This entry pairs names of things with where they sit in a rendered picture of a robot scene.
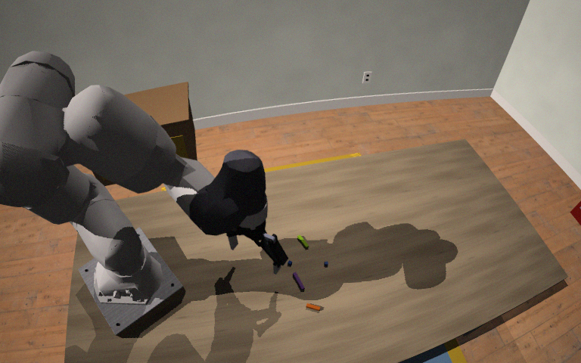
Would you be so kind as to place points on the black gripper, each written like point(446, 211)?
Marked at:
point(270, 244)

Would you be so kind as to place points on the orange rod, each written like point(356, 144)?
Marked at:
point(310, 306)

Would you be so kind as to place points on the purple rod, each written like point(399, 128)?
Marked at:
point(298, 281)

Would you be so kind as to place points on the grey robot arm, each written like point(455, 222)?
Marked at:
point(43, 126)

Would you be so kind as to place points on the lime green rod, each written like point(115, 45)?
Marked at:
point(303, 241)

